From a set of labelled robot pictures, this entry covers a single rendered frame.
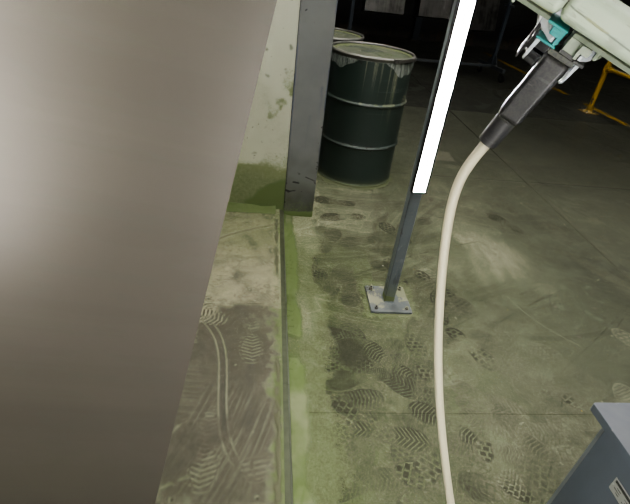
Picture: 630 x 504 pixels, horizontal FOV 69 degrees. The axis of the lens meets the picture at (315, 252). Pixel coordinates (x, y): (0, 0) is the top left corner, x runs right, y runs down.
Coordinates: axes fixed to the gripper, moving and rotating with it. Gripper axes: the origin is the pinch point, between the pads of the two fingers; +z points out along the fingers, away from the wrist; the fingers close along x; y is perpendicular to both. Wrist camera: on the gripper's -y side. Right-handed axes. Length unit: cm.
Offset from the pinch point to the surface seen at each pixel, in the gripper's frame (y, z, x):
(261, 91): 126, -137, 88
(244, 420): 141, 2, -1
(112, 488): 50, 54, 13
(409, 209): 103, -97, -8
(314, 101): 121, -151, 64
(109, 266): 20, 47, 22
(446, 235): 31.6, 1.7, -5.4
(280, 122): 137, -140, 73
